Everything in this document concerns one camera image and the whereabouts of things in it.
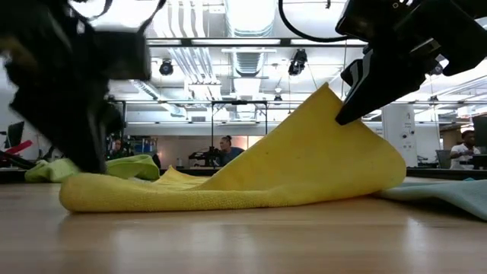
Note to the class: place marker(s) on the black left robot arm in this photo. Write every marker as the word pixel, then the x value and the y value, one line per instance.
pixel 34 19

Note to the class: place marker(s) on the golden yellow microfiber towel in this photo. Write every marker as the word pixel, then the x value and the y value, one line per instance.
pixel 304 160

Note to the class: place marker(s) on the small black monitor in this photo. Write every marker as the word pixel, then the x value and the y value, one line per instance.
pixel 16 134

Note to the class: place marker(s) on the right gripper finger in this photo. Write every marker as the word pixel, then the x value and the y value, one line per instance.
pixel 388 81
pixel 354 76

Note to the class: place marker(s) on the lime green microfiber towel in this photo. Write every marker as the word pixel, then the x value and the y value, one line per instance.
pixel 133 167

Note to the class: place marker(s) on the light blue microfiber towel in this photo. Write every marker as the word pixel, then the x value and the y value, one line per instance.
pixel 449 194

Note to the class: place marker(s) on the white column cabinet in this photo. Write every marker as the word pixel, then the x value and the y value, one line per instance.
pixel 399 125

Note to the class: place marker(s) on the black ceiling dome camera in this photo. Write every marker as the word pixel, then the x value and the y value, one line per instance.
pixel 166 68
pixel 437 70

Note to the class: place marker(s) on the black hanging camera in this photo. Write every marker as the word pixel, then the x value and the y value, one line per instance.
pixel 298 61

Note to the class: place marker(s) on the black background robot arm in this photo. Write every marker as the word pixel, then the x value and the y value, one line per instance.
pixel 205 155

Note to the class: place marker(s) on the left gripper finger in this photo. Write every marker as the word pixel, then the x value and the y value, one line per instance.
pixel 112 120
pixel 76 133

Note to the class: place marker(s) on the silver ceiling air duct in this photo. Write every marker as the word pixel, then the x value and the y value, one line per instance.
pixel 249 15

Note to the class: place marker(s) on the red object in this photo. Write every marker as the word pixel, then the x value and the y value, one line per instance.
pixel 17 147

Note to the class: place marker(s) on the black aluminium table frame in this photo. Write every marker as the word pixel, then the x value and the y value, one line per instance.
pixel 430 173

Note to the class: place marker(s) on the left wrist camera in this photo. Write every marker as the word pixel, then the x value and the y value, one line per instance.
pixel 125 55

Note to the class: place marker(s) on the person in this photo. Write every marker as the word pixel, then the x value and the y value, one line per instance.
pixel 118 150
pixel 230 154
pixel 464 152

